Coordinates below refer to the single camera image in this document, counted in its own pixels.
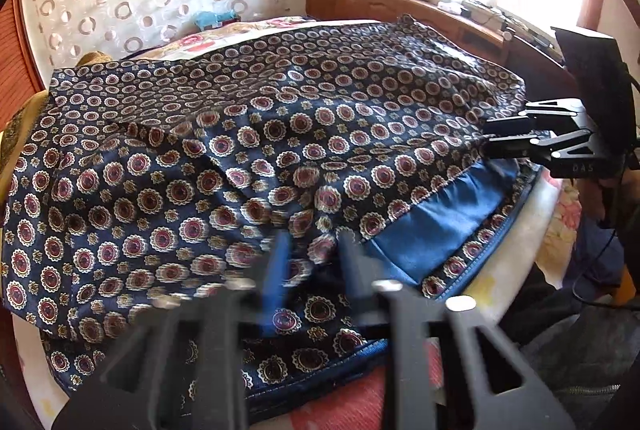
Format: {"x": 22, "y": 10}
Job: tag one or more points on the navy medallion print shirt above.
{"x": 225, "y": 169}

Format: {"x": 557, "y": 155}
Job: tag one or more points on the person's blue trousers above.
{"x": 597, "y": 255}

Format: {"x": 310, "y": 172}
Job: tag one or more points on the yellow sunflower cloth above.
{"x": 15, "y": 144}

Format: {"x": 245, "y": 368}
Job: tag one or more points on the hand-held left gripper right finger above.
{"x": 357, "y": 275}

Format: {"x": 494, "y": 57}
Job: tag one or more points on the white flat device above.
{"x": 482, "y": 12}

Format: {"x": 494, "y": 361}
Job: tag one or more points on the teal plastic bag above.
{"x": 215, "y": 18}

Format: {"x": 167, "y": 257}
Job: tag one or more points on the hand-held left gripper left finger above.
{"x": 277, "y": 270}

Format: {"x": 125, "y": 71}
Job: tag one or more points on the wooden louvre door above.
{"x": 27, "y": 44}

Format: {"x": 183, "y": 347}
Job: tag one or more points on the floral bed sheet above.
{"x": 552, "y": 220}

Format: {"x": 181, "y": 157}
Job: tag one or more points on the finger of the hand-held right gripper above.
{"x": 515, "y": 140}
{"x": 555, "y": 109}

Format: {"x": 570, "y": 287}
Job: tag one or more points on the wooden cabinet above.
{"x": 380, "y": 4}

